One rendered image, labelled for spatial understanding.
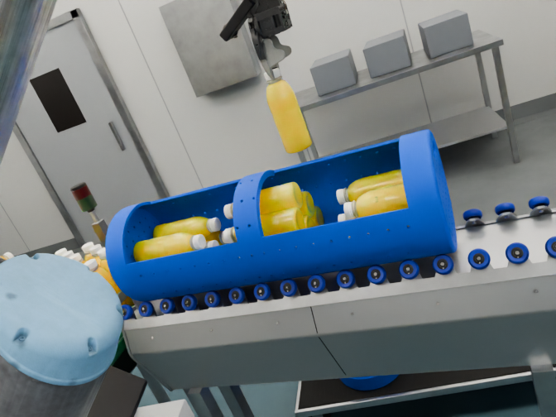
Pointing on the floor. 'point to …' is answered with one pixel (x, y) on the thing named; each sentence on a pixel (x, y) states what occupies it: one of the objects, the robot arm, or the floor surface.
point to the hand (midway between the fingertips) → (271, 73)
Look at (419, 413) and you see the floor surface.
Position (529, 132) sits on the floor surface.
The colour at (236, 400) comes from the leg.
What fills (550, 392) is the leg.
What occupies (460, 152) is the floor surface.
